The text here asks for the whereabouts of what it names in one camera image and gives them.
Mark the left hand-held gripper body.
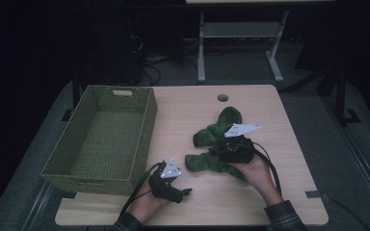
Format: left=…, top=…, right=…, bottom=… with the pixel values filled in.
left=147, top=157, right=188, bottom=205

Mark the tangle of black floor cables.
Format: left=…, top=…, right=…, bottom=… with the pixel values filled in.
left=126, top=33, right=200, bottom=87

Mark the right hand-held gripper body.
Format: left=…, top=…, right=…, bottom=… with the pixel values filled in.
left=216, top=122, right=262, bottom=165

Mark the green woven basket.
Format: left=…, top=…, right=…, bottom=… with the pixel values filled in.
left=40, top=85, right=159, bottom=196

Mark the black metal stand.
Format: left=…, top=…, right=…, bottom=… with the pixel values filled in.
left=60, top=71, right=82, bottom=123
left=316, top=62, right=362, bottom=127

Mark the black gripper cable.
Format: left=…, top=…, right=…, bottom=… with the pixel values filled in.
left=250, top=140, right=284, bottom=195
left=119, top=161, right=167, bottom=218

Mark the person's right hand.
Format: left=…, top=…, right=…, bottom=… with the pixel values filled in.
left=228, top=154, right=284, bottom=207

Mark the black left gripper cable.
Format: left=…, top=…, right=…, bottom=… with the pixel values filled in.
left=119, top=161, right=167, bottom=218

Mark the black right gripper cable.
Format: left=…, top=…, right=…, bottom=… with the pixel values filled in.
left=250, top=140, right=284, bottom=195

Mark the grey tape strip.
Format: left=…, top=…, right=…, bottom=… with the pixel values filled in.
left=304, top=190, right=323, bottom=199

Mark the white metal table frame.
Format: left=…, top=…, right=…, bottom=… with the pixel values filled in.
left=185, top=0, right=335, bottom=85

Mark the person's left hand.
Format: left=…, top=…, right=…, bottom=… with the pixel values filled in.
left=128, top=178, right=172, bottom=224

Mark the black floor cable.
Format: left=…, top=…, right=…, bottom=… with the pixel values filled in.
left=320, top=192, right=370, bottom=231

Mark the green fuzzy sock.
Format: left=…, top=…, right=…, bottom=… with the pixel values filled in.
left=192, top=106, right=244, bottom=149
left=184, top=151, right=249, bottom=184

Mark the metal floor rail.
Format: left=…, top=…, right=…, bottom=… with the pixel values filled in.
left=20, top=180, right=61, bottom=231
left=320, top=95, right=370, bottom=223

